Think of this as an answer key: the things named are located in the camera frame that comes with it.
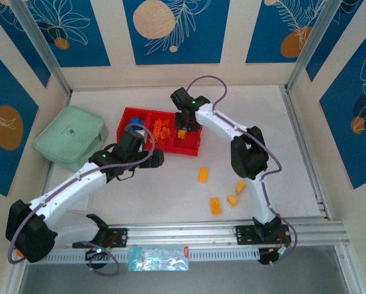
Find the long orange spiky lego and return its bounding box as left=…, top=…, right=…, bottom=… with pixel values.
left=152, top=118, right=165, bottom=135

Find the red three-compartment tray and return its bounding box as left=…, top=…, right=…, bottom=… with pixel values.
left=116, top=106, right=203, bottom=157

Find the mint green zip pouch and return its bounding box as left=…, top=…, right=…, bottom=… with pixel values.
left=32, top=105, right=110, bottom=172

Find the yellow lego plate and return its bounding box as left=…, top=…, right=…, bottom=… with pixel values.
left=209, top=197, right=223, bottom=216

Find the light blue snack packet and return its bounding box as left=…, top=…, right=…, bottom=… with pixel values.
left=128, top=246, right=190, bottom=272

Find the left green-lit controller board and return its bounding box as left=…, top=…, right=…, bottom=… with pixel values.
left=84, top=246, right=110, bottom=272

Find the green-lit controller board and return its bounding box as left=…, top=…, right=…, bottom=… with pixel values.
left=84, top=246, right=110, bottom=272
left=258, top=246, right=289, bottom=266

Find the right green-lit controller board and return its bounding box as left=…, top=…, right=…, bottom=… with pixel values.
left=258, top=246, right=289, bottom=266

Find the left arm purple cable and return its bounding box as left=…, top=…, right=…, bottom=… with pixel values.
left=7, top=123, right=155, bottom=276

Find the aluminium mounting rail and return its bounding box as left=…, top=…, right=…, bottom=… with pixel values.
left=16, top=219, right=346, bottom=246

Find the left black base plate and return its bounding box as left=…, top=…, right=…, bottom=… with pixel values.
left=72, top=228, right=129, bottom=249

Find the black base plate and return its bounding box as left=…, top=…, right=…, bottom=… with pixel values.
left=234, top=225, right=293, bottom=246
left=72, top=228, right=129, bottom=249

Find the aluminium side rail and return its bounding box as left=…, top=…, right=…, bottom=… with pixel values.
left=280, top=87, right=329, bottom=221
left=39, top=162, right=54, bottom=200

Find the white slotted cable duct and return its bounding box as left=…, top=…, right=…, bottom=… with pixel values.
left=45, top=247, right=260, bottom=263

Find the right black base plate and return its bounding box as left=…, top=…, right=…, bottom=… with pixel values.
left=234, top=225, right=293, bottom=246

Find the aluminium frame post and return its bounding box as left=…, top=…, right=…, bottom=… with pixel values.
left=285, top=0, right=338, bottom=92
left=10, top=0, right=72, bottom=97

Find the aluminium frame leg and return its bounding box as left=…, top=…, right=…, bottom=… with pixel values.
left=334, top=244, right=363, bottom=294
left=5, top=262, right=29, bottom=294

